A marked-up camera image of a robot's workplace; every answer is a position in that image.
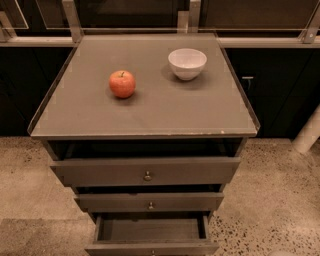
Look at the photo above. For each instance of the grey bottom drawer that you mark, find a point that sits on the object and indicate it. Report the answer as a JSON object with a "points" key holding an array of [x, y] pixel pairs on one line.
{"points": [[152, 234]]}

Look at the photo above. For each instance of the grey drawer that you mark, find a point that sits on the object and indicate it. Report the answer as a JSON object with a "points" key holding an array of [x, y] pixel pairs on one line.
{"points": [[152, 234], [149, 202], [145, 171]]}

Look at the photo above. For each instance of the grey drawer cabinet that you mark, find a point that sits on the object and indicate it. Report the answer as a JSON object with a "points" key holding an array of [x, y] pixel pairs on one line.
{"points": [[208, 116]]}

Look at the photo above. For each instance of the grey top drawer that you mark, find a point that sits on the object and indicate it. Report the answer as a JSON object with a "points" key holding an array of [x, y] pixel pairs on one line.
{"points": [[145, 171]]}

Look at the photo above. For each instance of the grey middle drawer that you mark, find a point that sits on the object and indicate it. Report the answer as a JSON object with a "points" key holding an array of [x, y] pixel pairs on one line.
{"points": [[149, 202]]}

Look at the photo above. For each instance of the red apple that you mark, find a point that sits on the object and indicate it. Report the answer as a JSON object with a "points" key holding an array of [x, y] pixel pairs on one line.
{"points": [[122, 84]]}

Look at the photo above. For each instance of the white ceramic bowl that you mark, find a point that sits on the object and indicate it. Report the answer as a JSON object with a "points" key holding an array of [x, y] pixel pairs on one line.
{"points": [[187, 63]]}

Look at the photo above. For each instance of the metal railing frame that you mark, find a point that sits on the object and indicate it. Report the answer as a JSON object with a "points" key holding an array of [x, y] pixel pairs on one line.
{"points": [[235, 23]]}

